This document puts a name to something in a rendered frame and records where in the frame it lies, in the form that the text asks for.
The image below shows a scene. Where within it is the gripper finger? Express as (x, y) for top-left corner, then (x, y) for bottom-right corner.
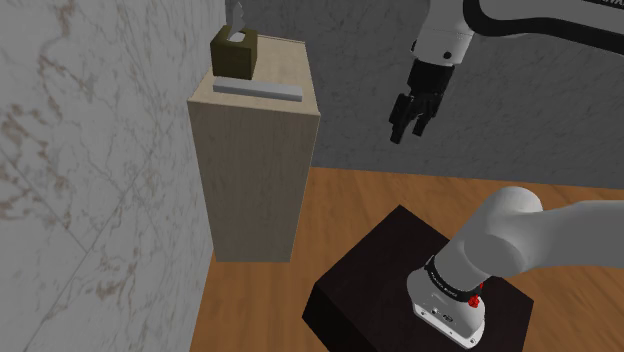
(411, 97), (443, 138)
(388, 92), (417, 145)

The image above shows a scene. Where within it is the grey flat bar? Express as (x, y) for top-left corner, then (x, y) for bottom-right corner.
(212, 76), (304, 103)

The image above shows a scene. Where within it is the beige wooden cabinet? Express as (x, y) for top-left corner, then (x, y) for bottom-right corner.
(186, 34), (322, 265)

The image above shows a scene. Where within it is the dark robot stand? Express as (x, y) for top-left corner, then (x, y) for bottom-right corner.
(301, 204), (535, 352)

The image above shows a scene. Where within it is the olive tissue box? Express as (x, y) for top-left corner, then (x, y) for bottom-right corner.
(209, 0), (260, 82)

